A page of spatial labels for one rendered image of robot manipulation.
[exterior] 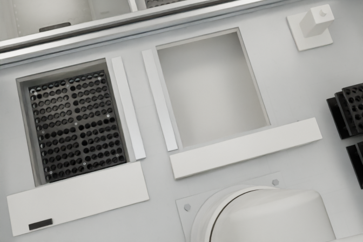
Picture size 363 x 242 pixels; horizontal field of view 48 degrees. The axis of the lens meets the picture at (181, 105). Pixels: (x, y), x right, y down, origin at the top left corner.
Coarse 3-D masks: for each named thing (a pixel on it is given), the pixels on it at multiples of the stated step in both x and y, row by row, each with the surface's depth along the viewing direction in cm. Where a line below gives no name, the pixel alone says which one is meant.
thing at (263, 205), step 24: (216, 192) 83; (240, 192) 68; (264, 192) 60; (288, 192) 55; (312, 192) 53; (192, 216) 83; (216, 216) 66; (240, 216) 52; (264, 216) 50; (288, 216) 49; (312, 216) 50; (192, 240) 80; (216, 240) 60; (240, 240) 52; (264, 240) 50; (288, 240) 49; (312, 240) 49; (336, 240) 33; (360, 240) 32
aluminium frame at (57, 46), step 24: (240, 0) 92; (264, 0) 92; (288, 0) 95; (120, 24) 88; (144, 24) 89; (168, 24) 90; (192, 24) 94; (24, 48) 86; (48, 48) 87; (72, 48) 90
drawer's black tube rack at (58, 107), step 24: (48, 96) 93; (72, 96) 96; (96, 96) 94; (48, 120) 92; (72, 120) 95; (96, 120) 92; (48, 144) 93; (72, 144) 91; (96, 144) 91; (120, 144) 91; (48, 168) 92; (72, 168) 89; (96, 168) 90
